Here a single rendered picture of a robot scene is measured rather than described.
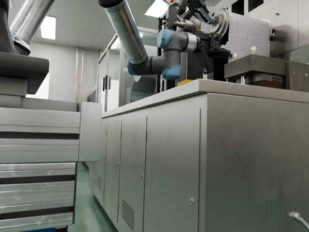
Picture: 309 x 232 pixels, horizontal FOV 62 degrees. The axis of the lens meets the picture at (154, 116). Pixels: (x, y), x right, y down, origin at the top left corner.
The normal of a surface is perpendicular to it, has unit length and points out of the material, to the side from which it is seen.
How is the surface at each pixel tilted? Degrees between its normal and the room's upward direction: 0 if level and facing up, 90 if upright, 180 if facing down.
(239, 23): 90
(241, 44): 90
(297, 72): 90
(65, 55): 90
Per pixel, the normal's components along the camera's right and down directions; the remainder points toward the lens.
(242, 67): -0.93, -0.06
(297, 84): 0.37, -0.06
